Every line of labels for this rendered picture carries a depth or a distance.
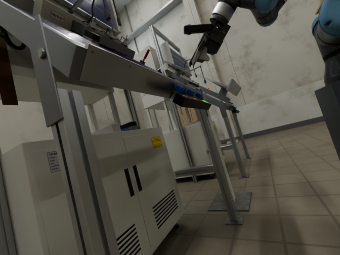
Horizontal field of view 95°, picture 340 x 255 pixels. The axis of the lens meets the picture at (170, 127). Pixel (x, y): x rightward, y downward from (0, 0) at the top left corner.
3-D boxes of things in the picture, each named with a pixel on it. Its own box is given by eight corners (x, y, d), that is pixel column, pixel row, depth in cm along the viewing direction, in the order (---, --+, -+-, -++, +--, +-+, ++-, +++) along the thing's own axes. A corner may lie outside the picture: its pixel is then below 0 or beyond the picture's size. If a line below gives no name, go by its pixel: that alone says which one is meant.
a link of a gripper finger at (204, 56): (207, 67, 59) (214, 49, 61) (193, 59, 58) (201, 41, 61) (203, 71, 62) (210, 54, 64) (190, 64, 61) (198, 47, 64)
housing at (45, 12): (119, 63, 115) (126, 43, 110) (37, 32, 72) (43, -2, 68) (112, 59, 118) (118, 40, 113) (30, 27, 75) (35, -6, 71)
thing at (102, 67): (195, 103, 88) (202, 91, 86) (79, 80, 31) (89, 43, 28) (194, 102, 88) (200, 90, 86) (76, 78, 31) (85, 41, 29)
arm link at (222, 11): (219, -2, 56) (214, 7, 64) (212, 12, 58) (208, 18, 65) (237, 9, 57) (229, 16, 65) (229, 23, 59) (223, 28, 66)
